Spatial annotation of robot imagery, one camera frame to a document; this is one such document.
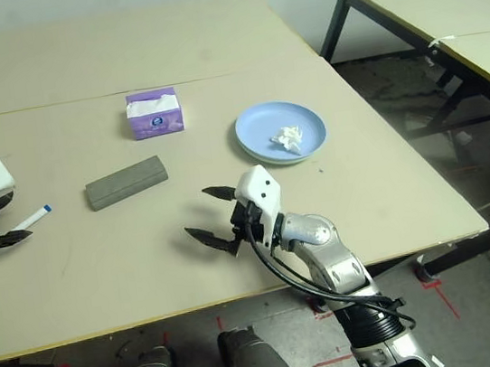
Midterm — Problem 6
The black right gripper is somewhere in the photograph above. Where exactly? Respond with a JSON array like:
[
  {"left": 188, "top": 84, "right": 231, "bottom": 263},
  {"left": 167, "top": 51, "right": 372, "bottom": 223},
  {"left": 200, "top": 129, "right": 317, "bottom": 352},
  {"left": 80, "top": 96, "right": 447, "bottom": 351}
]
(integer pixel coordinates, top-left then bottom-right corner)
[{"left": 179, "top": 180, "right": 268, "bottom": 263}]

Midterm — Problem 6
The side table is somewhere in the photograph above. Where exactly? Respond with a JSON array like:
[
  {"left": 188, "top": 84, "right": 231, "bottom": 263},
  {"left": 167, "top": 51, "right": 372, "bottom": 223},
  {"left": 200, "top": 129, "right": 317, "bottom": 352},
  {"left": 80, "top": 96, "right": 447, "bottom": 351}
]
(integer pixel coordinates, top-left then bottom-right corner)
[{"left": 313, "top": 0, "right": 490, "bottom": 167}]

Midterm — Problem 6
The white tie on side table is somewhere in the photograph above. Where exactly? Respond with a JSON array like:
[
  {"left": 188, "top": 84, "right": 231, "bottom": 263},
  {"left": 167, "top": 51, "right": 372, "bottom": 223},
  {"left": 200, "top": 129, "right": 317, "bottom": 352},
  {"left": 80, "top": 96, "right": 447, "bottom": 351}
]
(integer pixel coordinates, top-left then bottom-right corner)
[{"left": 426, "top": 33, "right": 458, "bottom": 49}]

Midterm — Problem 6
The purple tissue box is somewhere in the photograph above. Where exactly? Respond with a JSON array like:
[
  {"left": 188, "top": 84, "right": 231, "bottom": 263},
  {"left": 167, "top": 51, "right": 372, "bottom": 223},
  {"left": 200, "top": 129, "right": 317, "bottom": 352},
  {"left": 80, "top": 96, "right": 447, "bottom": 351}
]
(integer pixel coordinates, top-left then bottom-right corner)
[{"left": 123, "top": 84, "right": 188, "bottom": 142}]

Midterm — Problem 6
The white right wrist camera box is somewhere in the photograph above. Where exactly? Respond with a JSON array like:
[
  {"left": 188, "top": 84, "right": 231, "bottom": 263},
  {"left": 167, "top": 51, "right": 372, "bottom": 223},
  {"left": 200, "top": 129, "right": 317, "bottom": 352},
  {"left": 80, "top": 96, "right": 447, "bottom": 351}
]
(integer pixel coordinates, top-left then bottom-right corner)
[{"left": 230, "top": 163, "right": 292, "bottom": 258}]

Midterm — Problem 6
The grey glasses case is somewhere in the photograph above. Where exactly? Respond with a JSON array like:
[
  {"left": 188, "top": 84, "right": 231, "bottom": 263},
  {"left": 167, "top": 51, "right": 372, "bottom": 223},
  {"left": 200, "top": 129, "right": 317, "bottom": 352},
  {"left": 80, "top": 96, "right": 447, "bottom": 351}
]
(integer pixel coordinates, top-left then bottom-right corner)
[{"left": 81, "top": 154, "right": 173, "bottom": 213}]

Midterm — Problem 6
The blue plate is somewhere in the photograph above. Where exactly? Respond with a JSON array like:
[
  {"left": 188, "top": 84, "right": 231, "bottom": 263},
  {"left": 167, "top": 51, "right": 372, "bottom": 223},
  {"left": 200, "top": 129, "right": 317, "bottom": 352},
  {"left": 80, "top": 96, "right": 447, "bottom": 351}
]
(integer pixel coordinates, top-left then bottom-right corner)
[{"left": 231, "top": 94, "right": 332, "bottom": 169}]

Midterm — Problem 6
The grey robot right leg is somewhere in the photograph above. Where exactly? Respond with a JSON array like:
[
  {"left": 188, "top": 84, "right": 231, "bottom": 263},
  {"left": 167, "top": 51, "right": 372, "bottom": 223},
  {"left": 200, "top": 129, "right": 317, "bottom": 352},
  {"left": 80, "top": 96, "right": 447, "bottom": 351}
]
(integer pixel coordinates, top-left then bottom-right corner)
[{"left": 214, "top": 319, "right": 304, "bottom": 367}]

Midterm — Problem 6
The red floor tape strip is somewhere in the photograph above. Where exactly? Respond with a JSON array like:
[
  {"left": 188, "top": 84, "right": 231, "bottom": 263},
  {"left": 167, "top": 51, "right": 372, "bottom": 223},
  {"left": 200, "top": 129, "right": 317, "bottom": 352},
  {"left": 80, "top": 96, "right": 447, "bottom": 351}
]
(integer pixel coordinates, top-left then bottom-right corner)
[{"left": 310, "top": 353, "right": 344, "bottom": 367}]

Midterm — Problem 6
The white tissue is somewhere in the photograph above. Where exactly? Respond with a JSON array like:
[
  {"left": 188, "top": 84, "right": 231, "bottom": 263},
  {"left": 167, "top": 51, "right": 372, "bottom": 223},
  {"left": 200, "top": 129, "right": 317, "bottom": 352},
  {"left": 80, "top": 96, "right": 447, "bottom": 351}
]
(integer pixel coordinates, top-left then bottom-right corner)
[{"left": 268, "top": 124, "right": 306, "bottom": 160}]

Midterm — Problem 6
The thick white marker blue cap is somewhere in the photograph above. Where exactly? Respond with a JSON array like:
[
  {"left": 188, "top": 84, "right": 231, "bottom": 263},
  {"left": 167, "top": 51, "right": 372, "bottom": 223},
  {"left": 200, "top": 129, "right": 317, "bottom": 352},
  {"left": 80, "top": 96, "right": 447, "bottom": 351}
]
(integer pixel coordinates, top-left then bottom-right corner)
[{"left": 0, "top": 202, "right": 60, "bottom": 256}]

